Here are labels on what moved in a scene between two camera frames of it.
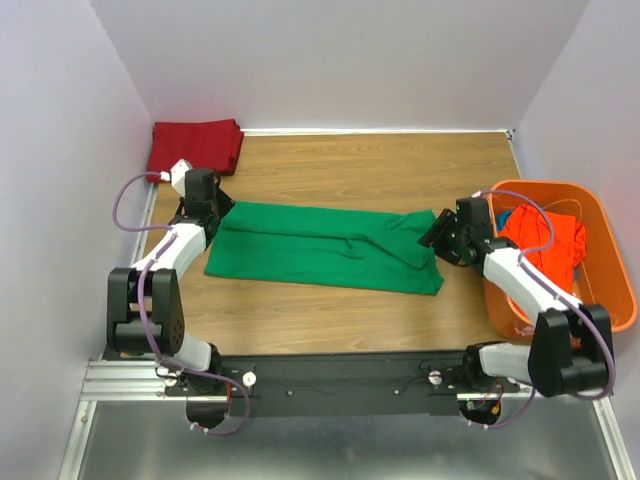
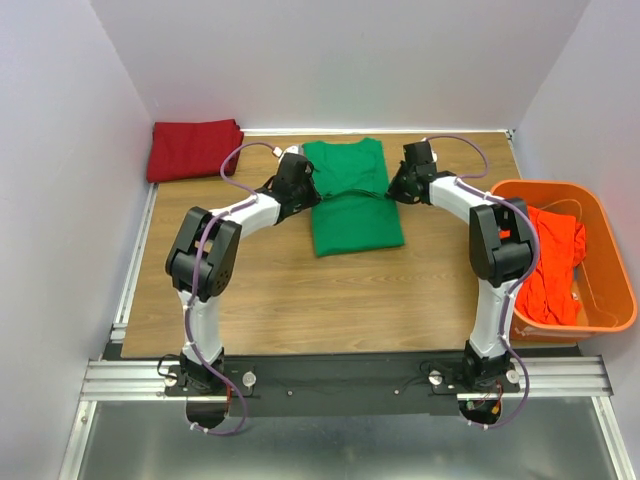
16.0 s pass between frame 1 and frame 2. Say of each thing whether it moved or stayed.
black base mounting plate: stayed
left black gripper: moved
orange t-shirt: stayed
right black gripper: moved
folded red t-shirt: stayed
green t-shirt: moved
